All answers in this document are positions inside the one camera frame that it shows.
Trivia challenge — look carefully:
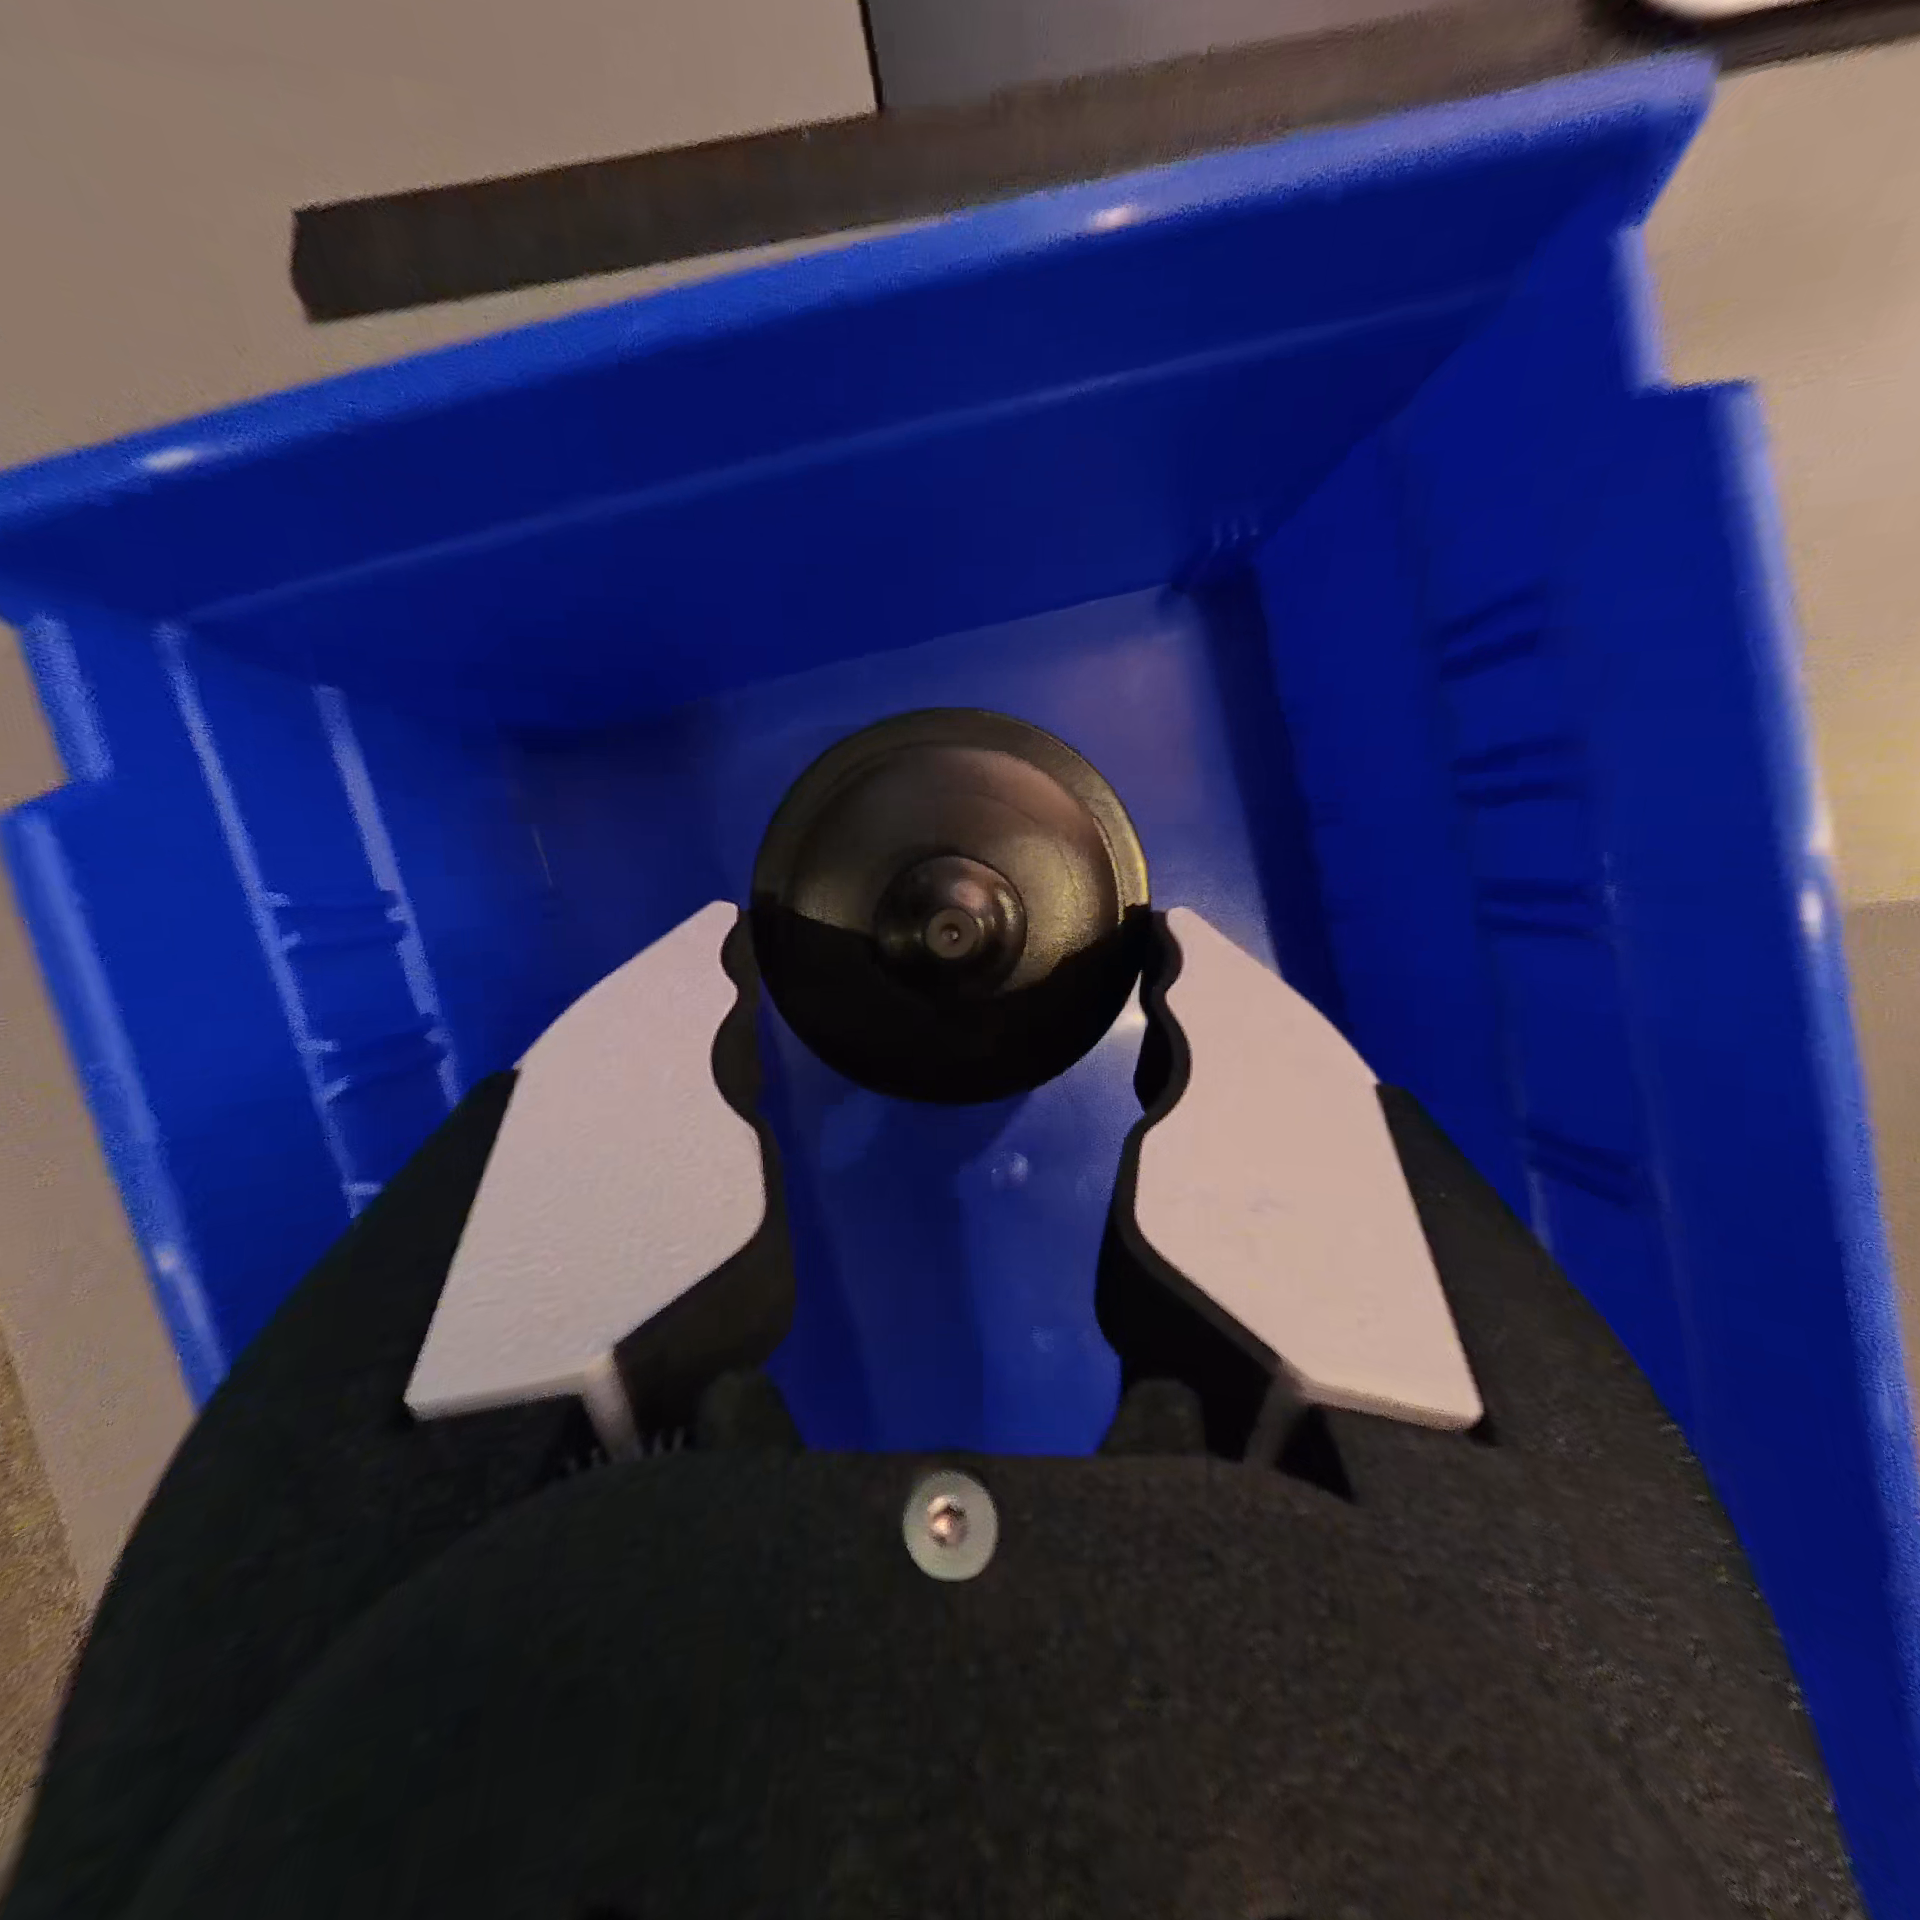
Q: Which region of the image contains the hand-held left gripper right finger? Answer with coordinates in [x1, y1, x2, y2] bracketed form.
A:
[1100, 905, 1487, 1464]

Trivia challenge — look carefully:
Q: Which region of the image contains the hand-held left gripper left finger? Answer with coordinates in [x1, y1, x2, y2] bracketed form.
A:
[404, 900, 798, 1449]

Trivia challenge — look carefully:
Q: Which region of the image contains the black bottle lid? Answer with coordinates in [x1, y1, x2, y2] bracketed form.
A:
[748, 708, 1156, 1110]

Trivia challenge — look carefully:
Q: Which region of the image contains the blue plastic storage bin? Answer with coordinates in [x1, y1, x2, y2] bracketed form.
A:
[0, 54, 1920, 1894]

